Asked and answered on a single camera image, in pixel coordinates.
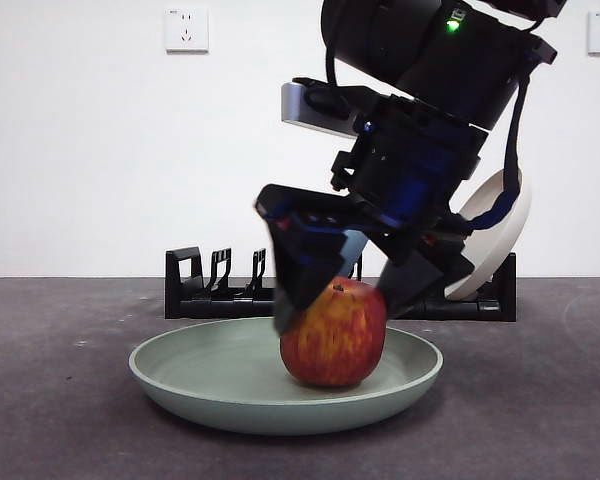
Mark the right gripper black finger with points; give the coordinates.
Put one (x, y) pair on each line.
(415, 285)
(300, 270)

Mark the red yellow apple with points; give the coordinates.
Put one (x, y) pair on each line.
(335, 345)

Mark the green plate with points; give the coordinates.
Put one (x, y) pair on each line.
(220, 380)

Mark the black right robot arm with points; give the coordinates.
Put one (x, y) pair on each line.
(430, 45)

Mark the blue plate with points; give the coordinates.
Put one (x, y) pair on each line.
(353, 246)

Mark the cream white plate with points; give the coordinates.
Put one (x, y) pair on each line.
(500, 245)

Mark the black plate rack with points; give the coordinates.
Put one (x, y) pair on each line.
(190, 306)

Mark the pale grey right camera box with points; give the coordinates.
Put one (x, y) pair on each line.
(300, 107)

